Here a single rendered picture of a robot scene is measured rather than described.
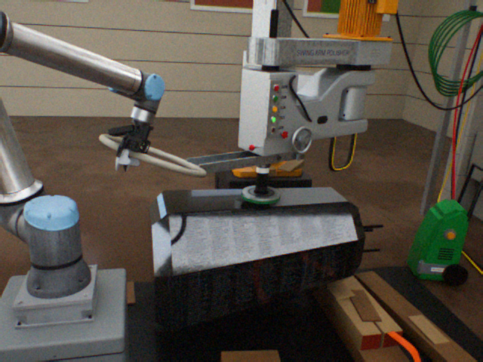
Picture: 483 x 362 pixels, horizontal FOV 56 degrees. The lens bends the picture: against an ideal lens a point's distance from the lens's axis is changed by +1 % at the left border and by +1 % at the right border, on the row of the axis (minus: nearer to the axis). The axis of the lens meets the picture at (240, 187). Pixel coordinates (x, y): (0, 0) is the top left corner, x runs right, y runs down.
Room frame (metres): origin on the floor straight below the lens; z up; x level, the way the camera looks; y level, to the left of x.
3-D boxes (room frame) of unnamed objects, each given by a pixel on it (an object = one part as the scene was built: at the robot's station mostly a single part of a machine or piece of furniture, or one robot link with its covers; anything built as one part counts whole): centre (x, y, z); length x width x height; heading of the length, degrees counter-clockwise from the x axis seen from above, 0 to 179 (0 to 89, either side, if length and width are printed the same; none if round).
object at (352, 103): (2.75, -0.62, 1.32); 0.19 x 0.19 x 0.20
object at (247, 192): (2.33, -0.12, 0.86); 0.21 x 0.21 x 0.01
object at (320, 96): (2.57, -0.43, 1.28); 0.74 x 0.23 x 0.49; 130
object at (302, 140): (2.31, -0.29, 1.18); 0.15 x 0.10 x 0.15; 130
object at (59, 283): (1.24, 0.56, 0.98); 0.19 x 0.19 x 0.10
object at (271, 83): (2.20, -0.13, 1.35); 0.08 x 0.03 x 0.28; 130
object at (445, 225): (3.05, -1.51, 0.43); 0.35 x 0.35 x 0.87; 88
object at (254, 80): (2.38, -0.18, 1.30); 0.36 x 0.22 x 0.45; 130
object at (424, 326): (2.21, -1.14, 0.10); 0.25 x 0.10 x 0.01; 16
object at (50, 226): (1.25, 0.57, 1.11); 0.17 x 0.15 x 0.18; 49
